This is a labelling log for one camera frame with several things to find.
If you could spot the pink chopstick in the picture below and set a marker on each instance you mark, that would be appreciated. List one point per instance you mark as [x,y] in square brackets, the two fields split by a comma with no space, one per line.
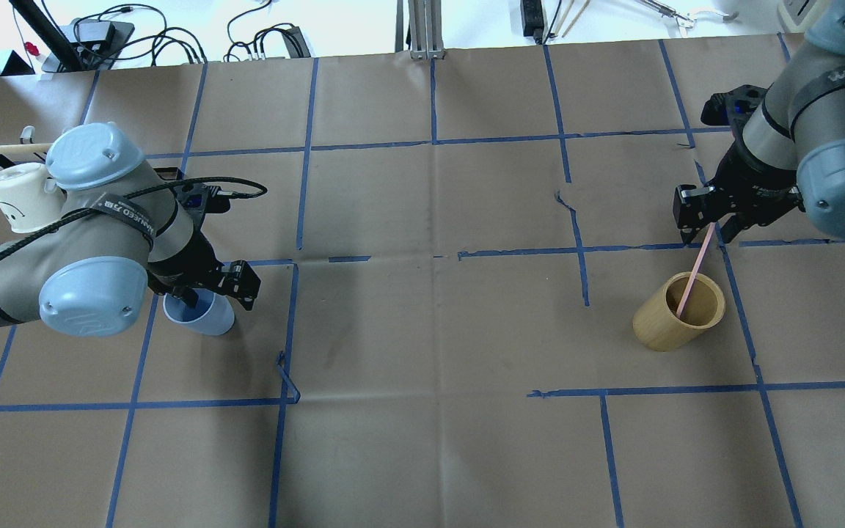
[695,270]

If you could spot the light blue plastic cup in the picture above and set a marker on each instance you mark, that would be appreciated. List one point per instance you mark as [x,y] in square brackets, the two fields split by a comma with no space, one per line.
[211,315]

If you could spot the white smiley mug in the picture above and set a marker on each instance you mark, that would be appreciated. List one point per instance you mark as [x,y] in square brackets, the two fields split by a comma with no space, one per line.
[29,197]

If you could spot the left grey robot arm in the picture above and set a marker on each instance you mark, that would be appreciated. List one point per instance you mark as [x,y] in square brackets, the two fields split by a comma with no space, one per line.
[100,228]

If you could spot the black power adapter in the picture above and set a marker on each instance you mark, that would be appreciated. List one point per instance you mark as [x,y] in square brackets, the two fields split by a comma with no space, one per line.
[295,42]

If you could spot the aluminium frame post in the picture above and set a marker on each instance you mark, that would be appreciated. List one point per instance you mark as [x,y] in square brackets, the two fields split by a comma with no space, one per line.
[419,29]

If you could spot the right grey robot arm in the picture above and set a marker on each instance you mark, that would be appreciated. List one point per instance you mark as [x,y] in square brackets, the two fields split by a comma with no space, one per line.
[788,151]

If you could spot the grey usb hub box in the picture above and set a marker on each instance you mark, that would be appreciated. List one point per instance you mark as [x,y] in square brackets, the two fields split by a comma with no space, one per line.
[98,43]

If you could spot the brown paper table cover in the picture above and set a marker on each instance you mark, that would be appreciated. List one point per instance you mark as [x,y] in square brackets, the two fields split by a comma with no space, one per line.
[451,254]

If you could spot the bamboo chopstick holder cup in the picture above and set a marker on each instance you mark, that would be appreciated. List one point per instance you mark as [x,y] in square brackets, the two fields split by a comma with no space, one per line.
[655,324]

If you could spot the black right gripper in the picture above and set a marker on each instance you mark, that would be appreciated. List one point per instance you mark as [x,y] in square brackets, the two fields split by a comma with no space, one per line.
[754,183]

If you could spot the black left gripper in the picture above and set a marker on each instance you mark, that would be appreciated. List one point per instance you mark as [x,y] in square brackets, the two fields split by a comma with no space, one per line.
[189,265]

